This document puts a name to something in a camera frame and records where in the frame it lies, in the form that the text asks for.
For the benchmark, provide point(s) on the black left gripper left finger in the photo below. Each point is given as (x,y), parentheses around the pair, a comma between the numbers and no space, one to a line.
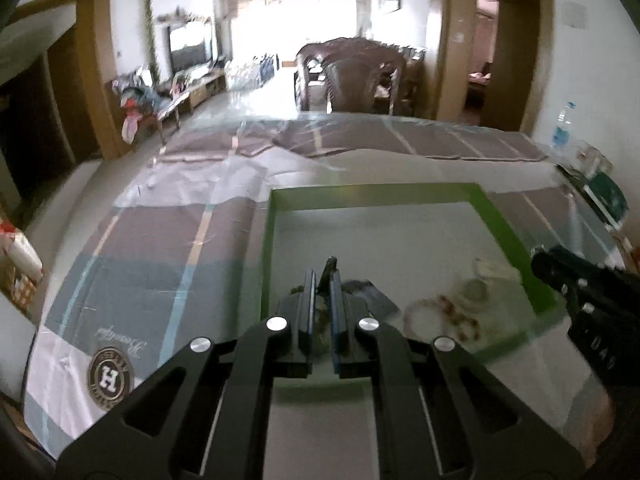
(205,413)

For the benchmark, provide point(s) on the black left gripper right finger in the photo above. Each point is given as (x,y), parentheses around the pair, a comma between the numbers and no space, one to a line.
(439,414)

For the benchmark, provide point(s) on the white pearl jewelry piece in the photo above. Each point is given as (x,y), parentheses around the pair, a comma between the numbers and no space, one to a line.
(480,293)

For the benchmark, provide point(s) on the green and white box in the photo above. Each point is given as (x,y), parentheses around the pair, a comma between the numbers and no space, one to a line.
(594,176)

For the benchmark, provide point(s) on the black watch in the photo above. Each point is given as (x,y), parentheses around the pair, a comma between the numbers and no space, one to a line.
(340,305)

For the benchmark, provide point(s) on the green cardboard box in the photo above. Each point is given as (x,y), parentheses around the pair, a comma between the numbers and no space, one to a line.
(414,241)

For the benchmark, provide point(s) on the checked grey pink tablecloth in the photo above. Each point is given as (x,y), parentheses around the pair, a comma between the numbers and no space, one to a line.
(178,257)

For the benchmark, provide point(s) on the plastic water bottle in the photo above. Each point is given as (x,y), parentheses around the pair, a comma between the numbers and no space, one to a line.
(563,127)

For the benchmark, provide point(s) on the white bottle red cap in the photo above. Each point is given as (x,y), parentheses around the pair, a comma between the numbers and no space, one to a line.
(16,246)

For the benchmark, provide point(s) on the pile of clothes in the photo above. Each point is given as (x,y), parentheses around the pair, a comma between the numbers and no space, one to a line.
(138,99)

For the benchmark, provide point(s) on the wooden tv cabinet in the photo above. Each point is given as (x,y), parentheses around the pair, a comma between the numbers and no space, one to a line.
(190,98)

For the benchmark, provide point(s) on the dark wooden chair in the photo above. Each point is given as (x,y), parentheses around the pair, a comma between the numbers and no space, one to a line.
(359,75)

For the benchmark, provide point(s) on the flat screen television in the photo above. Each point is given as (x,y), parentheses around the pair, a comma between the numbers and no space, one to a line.
(190,45)

